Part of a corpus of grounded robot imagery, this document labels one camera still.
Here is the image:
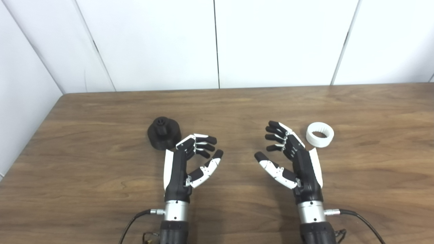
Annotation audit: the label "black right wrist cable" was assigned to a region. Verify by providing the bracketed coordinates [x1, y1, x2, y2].
[324, 209, 386, 244]

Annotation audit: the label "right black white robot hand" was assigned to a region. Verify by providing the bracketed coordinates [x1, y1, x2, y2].
[254, 121, 323, 205]

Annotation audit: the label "white toothed ring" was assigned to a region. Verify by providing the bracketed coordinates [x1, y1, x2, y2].
[306, 122, 334, 148]

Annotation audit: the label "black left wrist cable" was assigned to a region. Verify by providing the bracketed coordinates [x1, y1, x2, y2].
[119, 209, 165, 244]

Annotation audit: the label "round black part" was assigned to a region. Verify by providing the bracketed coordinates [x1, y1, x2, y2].
[147, 117, 181, 150]

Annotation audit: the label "thin left arm wires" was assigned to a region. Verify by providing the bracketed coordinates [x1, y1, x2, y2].
[142, 232, 160, 244]

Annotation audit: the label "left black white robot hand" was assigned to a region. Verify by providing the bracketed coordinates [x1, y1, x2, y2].
[163, 134, 224, 204]

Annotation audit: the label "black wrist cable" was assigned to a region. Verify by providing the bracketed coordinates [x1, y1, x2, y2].
[324, 209, 386, 244]
[119, 209, 165, 244]

